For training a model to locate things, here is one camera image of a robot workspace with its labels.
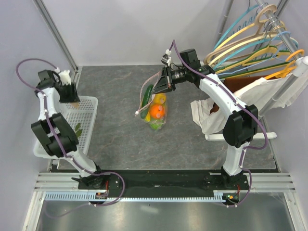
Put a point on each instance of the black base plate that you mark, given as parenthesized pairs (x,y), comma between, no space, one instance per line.
(164,183)

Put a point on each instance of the white cable duct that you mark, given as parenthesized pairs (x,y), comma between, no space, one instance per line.
(219,196)

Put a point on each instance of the orange fruit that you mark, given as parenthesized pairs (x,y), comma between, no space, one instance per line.
(157,111)

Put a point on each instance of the brown box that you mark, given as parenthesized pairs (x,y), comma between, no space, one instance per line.
(236,83)

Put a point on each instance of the beige wooden hanger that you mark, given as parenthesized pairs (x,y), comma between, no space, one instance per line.
(243,38)

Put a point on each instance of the aluminium frame post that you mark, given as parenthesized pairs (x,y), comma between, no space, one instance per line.
(55,32)

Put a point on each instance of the yellow banana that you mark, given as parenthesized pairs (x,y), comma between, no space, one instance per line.
(147,118)

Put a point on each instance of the green custard apple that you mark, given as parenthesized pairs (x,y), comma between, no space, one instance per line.
(156,125)

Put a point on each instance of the white clothes rack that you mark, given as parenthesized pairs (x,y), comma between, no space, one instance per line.
(301,68)

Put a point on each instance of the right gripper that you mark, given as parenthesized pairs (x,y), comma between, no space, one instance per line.
(164,81)

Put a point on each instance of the yellow pear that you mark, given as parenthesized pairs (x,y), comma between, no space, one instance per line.
(160,99)

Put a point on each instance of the green leaf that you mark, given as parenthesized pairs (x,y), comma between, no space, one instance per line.
(78,130)

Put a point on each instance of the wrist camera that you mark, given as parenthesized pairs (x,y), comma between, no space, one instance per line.
(166,59)
(64,76)

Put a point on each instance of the clear zip top bag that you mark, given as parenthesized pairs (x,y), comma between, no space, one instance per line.
(151,80)

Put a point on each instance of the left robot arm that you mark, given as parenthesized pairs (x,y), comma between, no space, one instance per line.
(88,171)

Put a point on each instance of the green hanger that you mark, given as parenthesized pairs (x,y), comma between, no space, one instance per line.
(260,63)

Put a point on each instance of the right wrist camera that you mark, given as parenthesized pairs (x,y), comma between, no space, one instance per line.
(166,59)

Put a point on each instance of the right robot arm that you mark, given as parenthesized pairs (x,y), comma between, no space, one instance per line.
(241,123)

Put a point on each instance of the orange hanger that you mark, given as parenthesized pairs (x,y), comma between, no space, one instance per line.
(288,68)

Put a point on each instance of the yellow hanger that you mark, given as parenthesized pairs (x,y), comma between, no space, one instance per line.
(267,49)

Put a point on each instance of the teal hanger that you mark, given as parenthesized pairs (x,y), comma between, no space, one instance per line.
(248,17)

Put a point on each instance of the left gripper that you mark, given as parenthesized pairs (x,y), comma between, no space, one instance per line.
(73,97)

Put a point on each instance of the white cloth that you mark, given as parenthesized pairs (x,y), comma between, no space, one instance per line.
(257,93)

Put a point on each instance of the green cucumber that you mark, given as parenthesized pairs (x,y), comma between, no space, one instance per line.
(146,99)

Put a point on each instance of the light blue hanger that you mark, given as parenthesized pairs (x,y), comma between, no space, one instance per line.
(270,40)

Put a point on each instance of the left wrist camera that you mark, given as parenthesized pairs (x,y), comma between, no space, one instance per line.
(64,76)

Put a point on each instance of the white plastic basket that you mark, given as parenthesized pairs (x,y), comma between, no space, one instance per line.
(84,120)

